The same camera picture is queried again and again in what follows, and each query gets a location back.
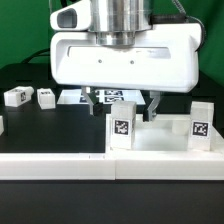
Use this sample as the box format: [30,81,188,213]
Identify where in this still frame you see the black cable bundle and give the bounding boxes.
[21,48,53,65]

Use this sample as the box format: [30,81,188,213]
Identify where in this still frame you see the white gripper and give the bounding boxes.
[51,23,201,122]

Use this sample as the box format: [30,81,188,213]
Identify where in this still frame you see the white marker base plate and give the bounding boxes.
[57,89,145,105]

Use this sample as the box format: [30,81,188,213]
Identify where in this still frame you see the white left fence piece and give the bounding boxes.
[0,115,4,136]

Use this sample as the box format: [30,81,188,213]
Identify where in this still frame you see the white square table top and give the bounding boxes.
[106,115,224,154]

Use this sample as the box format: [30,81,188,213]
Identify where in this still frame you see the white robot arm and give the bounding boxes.
[50,0,204,121]

